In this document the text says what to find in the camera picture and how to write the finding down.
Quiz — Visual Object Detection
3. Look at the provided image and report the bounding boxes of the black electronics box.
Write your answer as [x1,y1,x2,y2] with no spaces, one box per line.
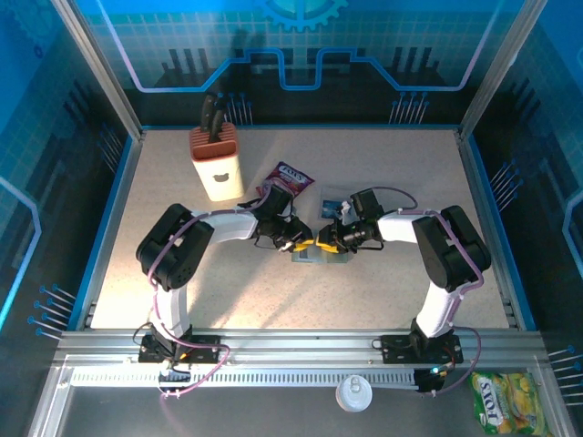
[414,363,452,396]

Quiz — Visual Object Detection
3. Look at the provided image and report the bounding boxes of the short black-handled knife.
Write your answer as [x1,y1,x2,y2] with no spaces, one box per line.
[208,107,228,143]

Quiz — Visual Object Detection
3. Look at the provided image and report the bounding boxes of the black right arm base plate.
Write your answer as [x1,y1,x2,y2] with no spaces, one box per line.
[380,334,465,365]

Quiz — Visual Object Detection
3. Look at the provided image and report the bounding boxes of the slotted grey cable duct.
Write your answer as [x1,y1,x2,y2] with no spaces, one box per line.
[70,367,420,389]

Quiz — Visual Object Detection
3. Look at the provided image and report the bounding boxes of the aluminium cross rail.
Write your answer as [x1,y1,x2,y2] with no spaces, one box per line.
[54,328,547,365]

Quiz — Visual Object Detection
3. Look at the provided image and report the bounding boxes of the aluminium lower frame bar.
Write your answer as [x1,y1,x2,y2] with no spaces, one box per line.
[530,359,576,437]
[26,361,77,437]

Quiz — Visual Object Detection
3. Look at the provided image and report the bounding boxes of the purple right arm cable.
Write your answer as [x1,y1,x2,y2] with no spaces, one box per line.
[366,185,485,397]

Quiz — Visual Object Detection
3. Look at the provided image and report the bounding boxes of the yellow green Fox's candy bag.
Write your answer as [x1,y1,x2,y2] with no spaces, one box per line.
[468,371,547,437]

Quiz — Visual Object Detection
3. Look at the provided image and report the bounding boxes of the aluminium side rail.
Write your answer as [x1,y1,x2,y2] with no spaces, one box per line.
[456,128,537,331]
[67,127,147,331]

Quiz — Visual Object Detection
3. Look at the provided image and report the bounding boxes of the purple Fox's candy bag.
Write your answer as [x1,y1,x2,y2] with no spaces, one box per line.
[254,160,316,200]

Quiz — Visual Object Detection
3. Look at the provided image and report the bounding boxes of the long black-handled knife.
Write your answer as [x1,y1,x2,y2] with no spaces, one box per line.
[199,92,218,137]

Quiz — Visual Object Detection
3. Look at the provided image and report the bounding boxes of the white and orange knife block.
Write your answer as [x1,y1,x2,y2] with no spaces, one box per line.
[189,121,246,203]

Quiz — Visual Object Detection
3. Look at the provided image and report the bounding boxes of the clear plastic tray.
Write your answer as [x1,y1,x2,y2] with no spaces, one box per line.
[317,183,357,220]

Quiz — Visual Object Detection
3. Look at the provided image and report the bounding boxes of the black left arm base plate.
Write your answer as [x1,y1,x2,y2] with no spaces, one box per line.
[138,334,229,365]

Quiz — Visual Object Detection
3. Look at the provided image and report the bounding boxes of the aluminium frame post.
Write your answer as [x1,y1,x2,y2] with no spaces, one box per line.
[457,0,551,141]
[48,0,147,141]

